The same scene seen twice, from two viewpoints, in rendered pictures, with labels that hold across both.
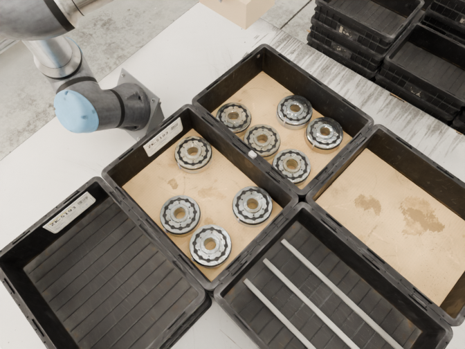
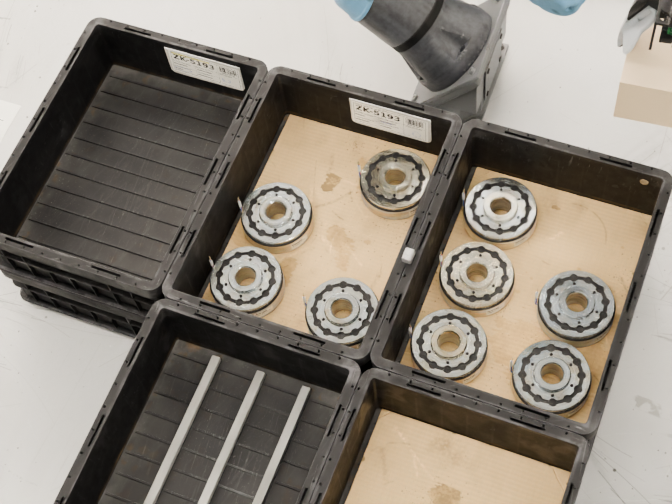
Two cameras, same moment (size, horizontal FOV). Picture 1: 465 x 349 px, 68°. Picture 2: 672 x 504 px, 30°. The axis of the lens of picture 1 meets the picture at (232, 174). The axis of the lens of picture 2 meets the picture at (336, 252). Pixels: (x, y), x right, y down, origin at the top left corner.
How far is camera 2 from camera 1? 1.04 m
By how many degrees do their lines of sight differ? 31
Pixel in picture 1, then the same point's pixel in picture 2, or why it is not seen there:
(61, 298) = (94, 133)
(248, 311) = (173, 383)
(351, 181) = (480, 467)
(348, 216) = (403, 482)
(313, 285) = (253, 466)
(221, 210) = (317, 274)
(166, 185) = (322, 174)
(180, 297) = not seen: hidden behind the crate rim
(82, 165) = (327, 47)
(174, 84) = (574, 93)
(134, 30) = not seen: outside the picture
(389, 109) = not seen: outside the picture
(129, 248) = (198, 177)
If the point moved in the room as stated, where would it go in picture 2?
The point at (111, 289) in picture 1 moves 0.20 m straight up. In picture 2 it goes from (129, 186) to (95, 111)
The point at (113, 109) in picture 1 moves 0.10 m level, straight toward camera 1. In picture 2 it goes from (403, 22) to (366, 68)
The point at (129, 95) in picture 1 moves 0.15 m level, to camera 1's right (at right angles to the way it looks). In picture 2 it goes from (452, 30) to (501, 101)
